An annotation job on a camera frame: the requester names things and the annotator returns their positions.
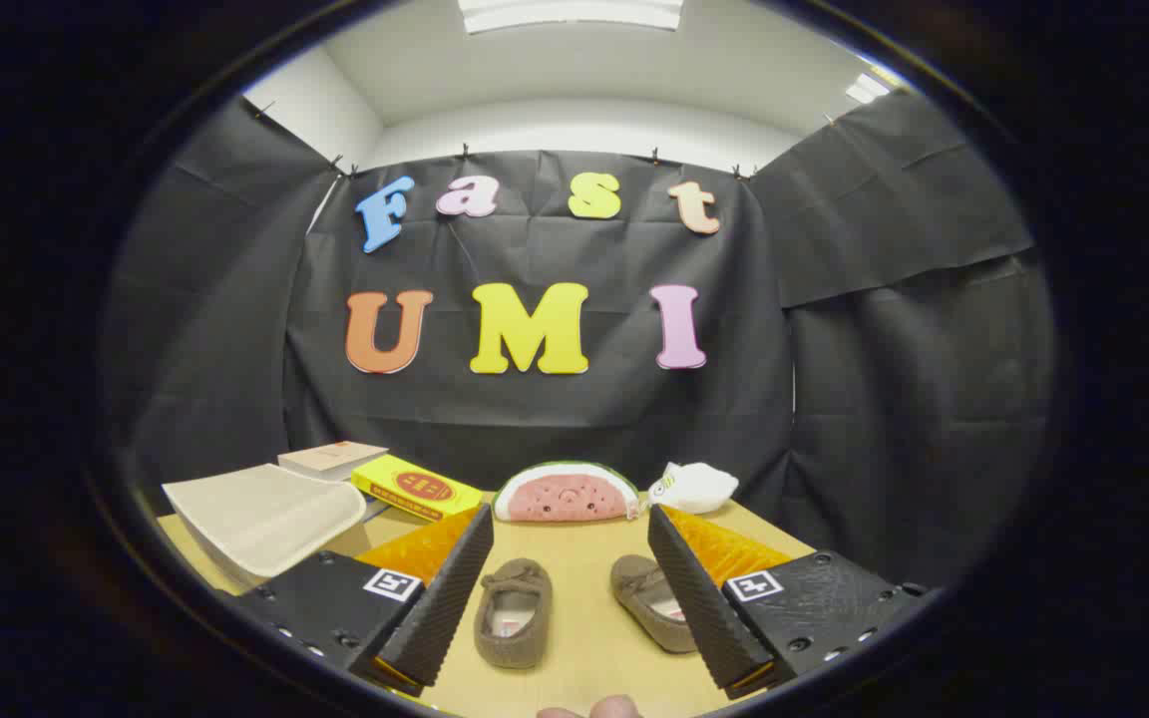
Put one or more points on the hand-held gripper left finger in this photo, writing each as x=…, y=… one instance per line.
x=440, y=598

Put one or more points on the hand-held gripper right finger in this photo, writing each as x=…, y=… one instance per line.
x=699, y=608

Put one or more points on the brown fuzzy shoe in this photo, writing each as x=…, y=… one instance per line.
x=513, y=628
x=639, y=588

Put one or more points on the cream fabric storage box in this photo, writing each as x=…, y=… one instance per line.
x=255, y=514

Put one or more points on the yellow book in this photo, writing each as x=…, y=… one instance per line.
x=415, y=487

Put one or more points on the white plush toy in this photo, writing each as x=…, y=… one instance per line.
x=696, y=489

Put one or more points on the watermelon slice plush toy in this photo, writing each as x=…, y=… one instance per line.
x=565, y=496

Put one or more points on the beige book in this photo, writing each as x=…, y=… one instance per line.
x=330, y=459

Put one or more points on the small ceiling light panel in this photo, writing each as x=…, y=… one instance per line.
x=866, y=88

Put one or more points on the large ceiling light panel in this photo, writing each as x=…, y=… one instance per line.
x=571, y=12

